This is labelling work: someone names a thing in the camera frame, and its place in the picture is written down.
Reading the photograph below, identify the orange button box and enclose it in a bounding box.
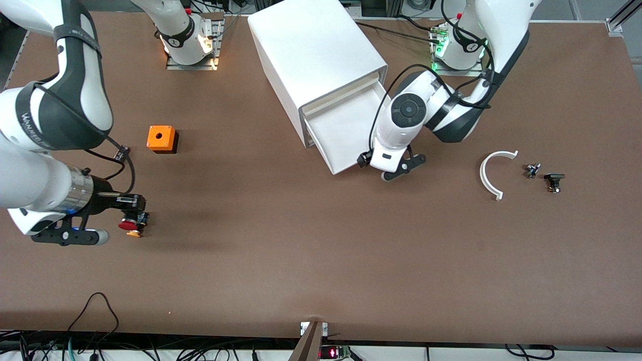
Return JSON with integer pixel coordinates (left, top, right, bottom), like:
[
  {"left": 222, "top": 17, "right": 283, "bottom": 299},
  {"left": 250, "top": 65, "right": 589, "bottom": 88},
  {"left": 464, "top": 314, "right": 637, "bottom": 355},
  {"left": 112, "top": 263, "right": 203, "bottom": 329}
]
[{"left": 146, "top": 125, "right": 180, "bottom": 154}]

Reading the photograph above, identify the white curved plastic arc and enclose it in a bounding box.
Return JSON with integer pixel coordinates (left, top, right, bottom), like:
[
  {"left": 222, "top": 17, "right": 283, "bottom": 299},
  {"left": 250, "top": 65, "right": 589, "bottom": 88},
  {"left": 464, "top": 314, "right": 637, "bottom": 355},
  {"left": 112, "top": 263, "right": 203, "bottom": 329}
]
[{"left": 479, "top": 150, "right": 519, "bottom": 201}]

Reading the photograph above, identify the circuit board with red display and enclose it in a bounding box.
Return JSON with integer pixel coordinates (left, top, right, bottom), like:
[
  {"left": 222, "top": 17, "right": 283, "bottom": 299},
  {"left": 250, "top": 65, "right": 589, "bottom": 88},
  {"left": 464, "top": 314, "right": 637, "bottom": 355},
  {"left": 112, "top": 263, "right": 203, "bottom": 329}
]
[{"left": 321, "top": 345, "right": 352, "bottom": 360}]

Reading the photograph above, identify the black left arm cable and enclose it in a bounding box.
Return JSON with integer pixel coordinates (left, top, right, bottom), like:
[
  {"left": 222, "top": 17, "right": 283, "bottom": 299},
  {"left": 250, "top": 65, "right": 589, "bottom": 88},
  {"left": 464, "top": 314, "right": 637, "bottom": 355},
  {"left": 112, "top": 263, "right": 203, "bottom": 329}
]
[{"left": 369, "top": 0, "right": 497, "bottom": 156}]

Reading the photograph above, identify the black cable loop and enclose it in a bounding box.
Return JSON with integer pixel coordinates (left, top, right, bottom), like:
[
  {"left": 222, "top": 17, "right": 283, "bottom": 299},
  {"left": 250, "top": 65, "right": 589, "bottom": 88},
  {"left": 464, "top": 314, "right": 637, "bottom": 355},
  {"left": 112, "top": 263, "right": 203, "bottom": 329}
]
[{"left": 68, "top": 292, "right": 120, "bottom": 346}]

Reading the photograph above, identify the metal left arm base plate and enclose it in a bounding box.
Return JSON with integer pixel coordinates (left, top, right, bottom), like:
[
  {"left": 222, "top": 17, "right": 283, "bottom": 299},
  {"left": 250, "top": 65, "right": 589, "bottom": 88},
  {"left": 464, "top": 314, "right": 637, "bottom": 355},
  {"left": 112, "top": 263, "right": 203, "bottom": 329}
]
[{"left": 430, "top": 25, "right": 485, "bottom": 77}]

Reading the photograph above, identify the black cable on table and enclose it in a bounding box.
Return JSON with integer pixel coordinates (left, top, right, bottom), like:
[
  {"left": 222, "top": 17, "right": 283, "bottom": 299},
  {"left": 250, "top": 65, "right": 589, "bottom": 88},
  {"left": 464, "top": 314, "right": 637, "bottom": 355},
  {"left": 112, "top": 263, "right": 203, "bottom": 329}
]
[{"left": 354, "top": 20, "right": 442, "bottom": 41}]

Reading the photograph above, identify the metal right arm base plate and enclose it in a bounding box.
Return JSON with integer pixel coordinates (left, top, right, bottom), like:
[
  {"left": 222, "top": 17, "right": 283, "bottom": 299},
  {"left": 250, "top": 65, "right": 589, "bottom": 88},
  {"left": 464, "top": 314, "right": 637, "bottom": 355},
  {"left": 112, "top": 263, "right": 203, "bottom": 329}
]
[{"left": 166, "top": 19, "right": 224, "bottom": 71}]

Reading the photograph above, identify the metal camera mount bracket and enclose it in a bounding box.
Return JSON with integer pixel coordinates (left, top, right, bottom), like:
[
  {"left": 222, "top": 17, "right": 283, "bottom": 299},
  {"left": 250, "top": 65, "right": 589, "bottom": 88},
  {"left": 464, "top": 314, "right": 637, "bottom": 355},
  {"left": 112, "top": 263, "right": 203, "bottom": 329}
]
[{"left": 288, "top": 321, "right": 329, "bottom": 361}]

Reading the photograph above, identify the aluminium frame profile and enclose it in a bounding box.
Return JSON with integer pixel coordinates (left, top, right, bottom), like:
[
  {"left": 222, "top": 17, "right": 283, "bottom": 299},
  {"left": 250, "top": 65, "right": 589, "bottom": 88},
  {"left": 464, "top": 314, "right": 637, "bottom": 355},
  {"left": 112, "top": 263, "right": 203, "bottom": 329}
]
[{"left": 605, "top": 0, "right": 642, "bottom": 37}]

